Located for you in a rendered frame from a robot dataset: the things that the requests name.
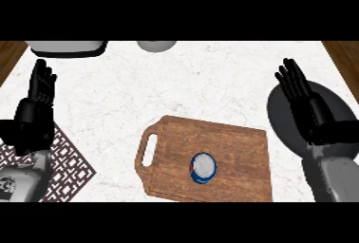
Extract dark grey pan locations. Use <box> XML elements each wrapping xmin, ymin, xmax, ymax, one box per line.
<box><xmin>264</xmin><ymin>80</ymin><xmax>359</xmax><ymax>161</ymax></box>

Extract pale grey round object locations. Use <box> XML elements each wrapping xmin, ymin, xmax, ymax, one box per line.
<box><xmin>136</xmin><ymin>40</ymin><xmax>179</xmax><ymax>53</ymax></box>

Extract blue rimmed can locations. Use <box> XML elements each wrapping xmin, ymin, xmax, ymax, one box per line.
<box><xmin>187</xmin><ymin>152</ymin><xmax>218</xmax><ymax>185</ymax></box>

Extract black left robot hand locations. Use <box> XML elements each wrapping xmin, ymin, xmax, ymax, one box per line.
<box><xmin>0</xmin><ymin>58</ymin><xmax>59</xmax><ymax>158</ymax></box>

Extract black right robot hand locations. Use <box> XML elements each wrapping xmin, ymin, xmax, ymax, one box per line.
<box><xmin>273</xmin><ymin>57</ymin><xmax>359</xmax><ymax>146</ymax></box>

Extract brown wooden cutting board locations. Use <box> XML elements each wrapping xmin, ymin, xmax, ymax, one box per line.
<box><xmin>133</xmin><ymin>114</ymin><xmax>275</xmax><ymax>203</ymax></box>

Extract brown patterned placemat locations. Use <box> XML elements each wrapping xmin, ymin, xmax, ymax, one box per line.
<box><xmin>0</xmin><ymin>122</ymin><xmax>97</xmax><ymax>203</ymax></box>

